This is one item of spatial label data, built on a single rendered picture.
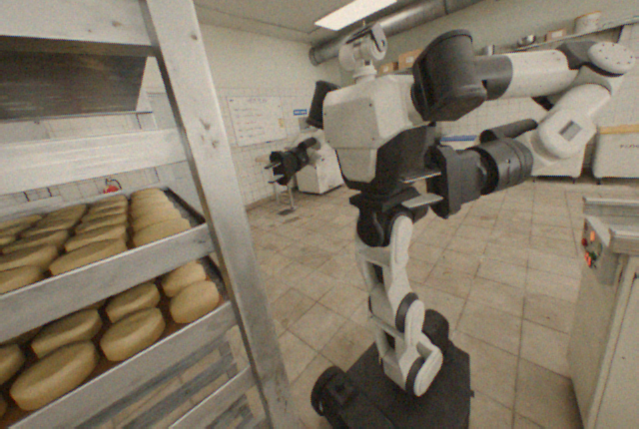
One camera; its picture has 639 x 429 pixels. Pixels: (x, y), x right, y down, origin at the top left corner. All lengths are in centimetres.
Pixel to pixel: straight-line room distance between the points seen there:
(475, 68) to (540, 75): 14
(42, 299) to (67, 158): 10
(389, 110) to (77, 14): 49
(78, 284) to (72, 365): 10
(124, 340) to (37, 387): 6
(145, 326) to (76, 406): 6
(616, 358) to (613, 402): 19
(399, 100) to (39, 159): 55
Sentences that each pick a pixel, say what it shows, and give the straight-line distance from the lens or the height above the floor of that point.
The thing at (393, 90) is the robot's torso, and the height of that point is 137.
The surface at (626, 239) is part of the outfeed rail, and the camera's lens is 109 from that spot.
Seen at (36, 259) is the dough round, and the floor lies 124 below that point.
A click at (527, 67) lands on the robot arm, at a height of 137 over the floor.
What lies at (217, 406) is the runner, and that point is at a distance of 36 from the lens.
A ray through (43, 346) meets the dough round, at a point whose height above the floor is 115.
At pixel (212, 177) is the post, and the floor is 129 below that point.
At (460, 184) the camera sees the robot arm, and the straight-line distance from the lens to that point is 43.
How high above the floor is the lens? 132
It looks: 16 degrees down
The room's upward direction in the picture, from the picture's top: 8 degrees counter-clockwise
